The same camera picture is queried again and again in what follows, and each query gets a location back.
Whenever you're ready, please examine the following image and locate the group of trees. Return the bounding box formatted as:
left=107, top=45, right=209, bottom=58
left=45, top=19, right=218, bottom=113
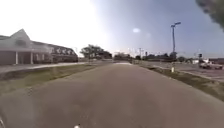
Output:
left=79, top=44, right=113, bottom=61

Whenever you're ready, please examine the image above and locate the grey-brown asphalt road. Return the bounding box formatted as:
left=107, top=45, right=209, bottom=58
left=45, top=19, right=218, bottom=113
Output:
left=0, top=61, right=224, bottom=128

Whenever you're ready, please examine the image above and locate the distant row of trees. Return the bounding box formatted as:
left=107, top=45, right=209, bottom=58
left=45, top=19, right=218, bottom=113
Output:
left=113, top=51, right=201, bottom=64

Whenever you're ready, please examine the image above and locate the street lamp pole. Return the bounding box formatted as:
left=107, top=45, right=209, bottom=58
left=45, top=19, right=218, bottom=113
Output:
left=170, top=21, right=182, bottom=61

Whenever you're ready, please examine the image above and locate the grass strip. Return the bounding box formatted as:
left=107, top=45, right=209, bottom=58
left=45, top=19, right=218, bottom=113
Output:
left=0, top=63, right=101, bottom=98

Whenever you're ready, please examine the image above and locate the grass verge with ditch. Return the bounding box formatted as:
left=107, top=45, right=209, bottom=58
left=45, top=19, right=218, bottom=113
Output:
left=133, top=60, right=224, bottom=103

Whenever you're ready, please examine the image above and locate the grey parking lot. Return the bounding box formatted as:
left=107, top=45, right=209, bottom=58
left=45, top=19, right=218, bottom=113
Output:
left=143, top=60, right=224, bottom=83

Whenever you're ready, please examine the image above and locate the pale sidewalk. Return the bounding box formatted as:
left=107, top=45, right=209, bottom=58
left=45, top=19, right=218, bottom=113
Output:
left=0, top=61, right=88, bottom=74

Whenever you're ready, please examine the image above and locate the building with dormer windows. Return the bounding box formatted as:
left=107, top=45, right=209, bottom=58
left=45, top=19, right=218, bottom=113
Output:
left=0, top=28, right=80, bottom=66

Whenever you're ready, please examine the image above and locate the vehicle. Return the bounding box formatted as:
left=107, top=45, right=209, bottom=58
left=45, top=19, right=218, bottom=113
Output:
left=198, top=61, right=224, bottom=71

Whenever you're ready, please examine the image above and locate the overhanging tree foliage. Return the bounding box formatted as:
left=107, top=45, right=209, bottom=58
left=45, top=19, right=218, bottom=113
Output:
left=195, top=0, right=224, bottom=33

